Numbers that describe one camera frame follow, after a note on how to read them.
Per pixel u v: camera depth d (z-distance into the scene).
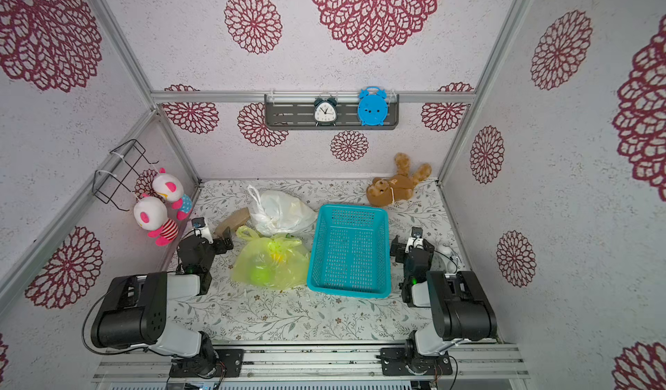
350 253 0.98
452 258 0.83
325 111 0.90
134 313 0.45
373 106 0.90
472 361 0.75
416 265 0.69
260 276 0.85
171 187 0.92
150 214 0.84
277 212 0.97
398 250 0.83
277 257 0.85
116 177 0.75
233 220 1.04
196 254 0.71
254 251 0.85
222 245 0.84
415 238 0.77
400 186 1.09
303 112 0.92
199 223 0.79
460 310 0.46
